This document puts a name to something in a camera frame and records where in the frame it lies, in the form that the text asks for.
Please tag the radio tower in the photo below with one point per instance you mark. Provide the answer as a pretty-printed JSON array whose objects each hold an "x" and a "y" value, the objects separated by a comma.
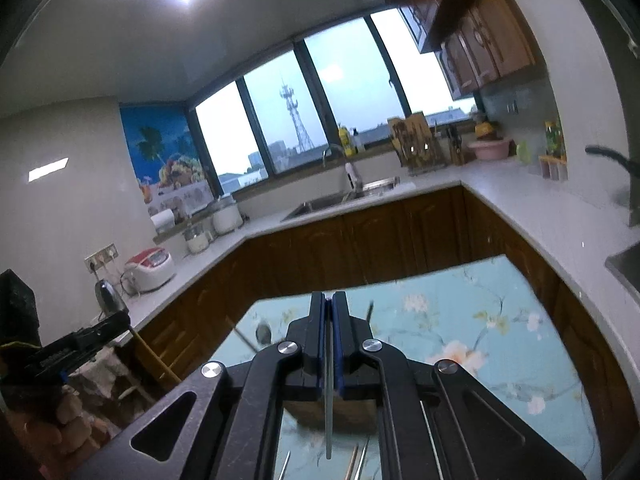
[{"x": 295, "y": 115}]

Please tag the steel electric kettle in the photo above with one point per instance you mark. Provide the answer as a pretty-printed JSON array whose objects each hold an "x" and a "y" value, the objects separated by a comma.
[{"x": 111, "y": 297}]

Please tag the white water tap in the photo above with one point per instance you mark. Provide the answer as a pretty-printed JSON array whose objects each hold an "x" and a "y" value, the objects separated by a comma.
[{"x": 353, "y": 177}]

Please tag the step stool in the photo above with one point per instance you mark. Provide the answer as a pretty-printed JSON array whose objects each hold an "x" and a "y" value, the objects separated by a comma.
[{"x": 157, "y": 357}]

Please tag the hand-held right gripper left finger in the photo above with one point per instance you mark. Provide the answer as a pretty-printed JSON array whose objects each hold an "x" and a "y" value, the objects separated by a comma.
[{"x": 316, "y": 340}]

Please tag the wooden cabinets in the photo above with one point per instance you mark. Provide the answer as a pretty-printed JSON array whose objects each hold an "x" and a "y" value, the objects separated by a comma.
[
  {"x": 400, "y": 230},
  {"x": 475, "y": 35}
]

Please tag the spice jar rack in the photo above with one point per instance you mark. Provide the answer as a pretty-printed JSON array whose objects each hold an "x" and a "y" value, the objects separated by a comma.
[{"x": 553, "y": 167}]

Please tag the curved metal faucet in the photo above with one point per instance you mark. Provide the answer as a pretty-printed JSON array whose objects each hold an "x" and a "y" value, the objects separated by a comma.
[{"x": 331, "y": 152}]

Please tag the yellow dish soap bottle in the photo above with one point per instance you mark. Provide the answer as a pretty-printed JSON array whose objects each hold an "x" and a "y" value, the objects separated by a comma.
[{"x": 346, "y": 141}]

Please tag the fruit and palm poster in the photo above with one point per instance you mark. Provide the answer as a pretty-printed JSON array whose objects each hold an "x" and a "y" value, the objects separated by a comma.
[{"x": 165, "y": 160}]

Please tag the red and white rice cooker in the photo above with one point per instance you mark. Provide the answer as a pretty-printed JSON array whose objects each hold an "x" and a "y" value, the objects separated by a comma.
[{"x": 149, "y": 270}]

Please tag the wooden cutlery rack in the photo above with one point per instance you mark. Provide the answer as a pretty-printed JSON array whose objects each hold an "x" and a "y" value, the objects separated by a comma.
[{"x": 417, "y": 142}]

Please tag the small white stew pot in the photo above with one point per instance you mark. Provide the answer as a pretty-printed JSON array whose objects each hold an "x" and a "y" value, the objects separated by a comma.
[{"x": 196, "y": 240}]

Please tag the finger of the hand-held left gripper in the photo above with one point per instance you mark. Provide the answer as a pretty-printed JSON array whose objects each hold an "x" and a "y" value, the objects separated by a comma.
[{"x": 105, "y": 332}]

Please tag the small ceiling light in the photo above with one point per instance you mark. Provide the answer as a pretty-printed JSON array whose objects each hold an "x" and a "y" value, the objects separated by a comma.
[{"x": 48, "y": 168}]

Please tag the person's left hand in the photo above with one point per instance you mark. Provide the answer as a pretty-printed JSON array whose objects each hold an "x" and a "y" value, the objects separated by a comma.
[{"x": 72, "y": 420}]

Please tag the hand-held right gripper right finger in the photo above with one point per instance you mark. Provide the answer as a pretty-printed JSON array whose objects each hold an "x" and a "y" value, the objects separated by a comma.
[{"x": 346, "y": 340}]

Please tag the wooden lower cabinets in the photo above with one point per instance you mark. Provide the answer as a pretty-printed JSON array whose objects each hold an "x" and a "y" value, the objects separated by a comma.
[{"x": 400, "y": 230}]

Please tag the white pump bottle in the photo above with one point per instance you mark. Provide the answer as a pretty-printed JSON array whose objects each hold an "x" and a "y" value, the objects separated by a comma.
[{"x": 358, "y": 141}]

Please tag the metal spoon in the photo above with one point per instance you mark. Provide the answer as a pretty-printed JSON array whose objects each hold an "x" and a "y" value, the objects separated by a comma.
[{"x": 263, "y": 334}]

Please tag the white countertop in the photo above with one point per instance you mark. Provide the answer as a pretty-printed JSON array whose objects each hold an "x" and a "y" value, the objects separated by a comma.
[{"x": 525, "y": 210}]

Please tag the large kitchen window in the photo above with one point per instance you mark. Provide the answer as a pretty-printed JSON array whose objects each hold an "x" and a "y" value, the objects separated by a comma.
[{"x": 325, "y": 90}]

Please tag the seasoning bottles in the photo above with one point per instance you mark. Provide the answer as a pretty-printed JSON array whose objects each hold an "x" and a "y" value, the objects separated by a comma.
[{"x": 554, "y": 139}]

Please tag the wooden utensil holder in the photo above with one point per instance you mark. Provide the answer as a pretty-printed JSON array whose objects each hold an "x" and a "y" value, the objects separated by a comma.
[{"x": 305, "y": 415}]

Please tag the floral blue tablecloth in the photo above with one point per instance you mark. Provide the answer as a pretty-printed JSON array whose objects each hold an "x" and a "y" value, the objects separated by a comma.
[{"x": 475, "y": 320}]

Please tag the paper towel roll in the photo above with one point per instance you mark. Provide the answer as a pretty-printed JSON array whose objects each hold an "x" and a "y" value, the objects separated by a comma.
[{"x": 162, "y": 221}]

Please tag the steel kitchen sink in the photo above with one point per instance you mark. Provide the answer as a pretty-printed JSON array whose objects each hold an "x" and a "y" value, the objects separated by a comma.
[{"x": 340, "y": 200}]

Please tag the grey metal chopstick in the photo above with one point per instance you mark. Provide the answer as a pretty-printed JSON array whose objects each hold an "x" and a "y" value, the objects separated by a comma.
[{"x": 286, "y": 467}]

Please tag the small metal fork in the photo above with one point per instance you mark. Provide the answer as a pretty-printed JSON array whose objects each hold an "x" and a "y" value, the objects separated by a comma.
[{"x": 328, "y": 420}]

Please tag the wooden upper cabinets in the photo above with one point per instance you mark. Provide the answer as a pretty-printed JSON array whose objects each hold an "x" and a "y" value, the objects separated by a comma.
[{"x": 475, "y": 35}]

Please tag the wall outlet strip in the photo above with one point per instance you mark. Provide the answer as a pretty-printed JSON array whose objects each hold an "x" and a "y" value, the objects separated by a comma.
[{"x": 101, "y": 257}]

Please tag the pink basin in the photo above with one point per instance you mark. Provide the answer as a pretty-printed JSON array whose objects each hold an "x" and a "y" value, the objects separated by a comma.
[{"x": 489, "y": 150}]

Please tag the black knife block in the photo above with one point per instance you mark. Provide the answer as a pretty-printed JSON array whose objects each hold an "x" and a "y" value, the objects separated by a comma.
[{"x": 456, "y": 147}]

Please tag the black frying pan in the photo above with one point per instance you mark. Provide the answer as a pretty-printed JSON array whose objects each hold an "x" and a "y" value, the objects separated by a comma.
[{"x": 612, "y": 155}]

